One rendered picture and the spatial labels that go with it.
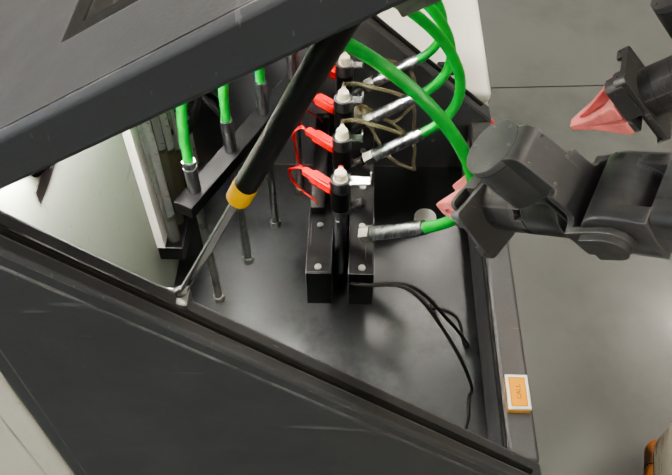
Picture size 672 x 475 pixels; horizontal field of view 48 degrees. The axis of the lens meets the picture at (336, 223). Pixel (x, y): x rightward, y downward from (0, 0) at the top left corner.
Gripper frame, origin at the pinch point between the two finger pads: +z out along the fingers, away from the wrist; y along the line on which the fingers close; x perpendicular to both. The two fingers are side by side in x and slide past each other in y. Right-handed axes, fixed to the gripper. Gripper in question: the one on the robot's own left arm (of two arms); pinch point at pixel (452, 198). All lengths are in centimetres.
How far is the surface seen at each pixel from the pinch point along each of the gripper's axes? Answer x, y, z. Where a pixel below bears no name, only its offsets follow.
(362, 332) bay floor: 21.8, 10.1, 35.1
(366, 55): -19.8, 0.3, -5.2
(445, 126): -9.6, -0.8, -7.2
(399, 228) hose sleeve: 1.0, 4.4, 7.1
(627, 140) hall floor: 101, -125, 123
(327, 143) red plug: -6.2, -3.5, 28.5
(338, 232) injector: 3.8, 4.4, 27.2
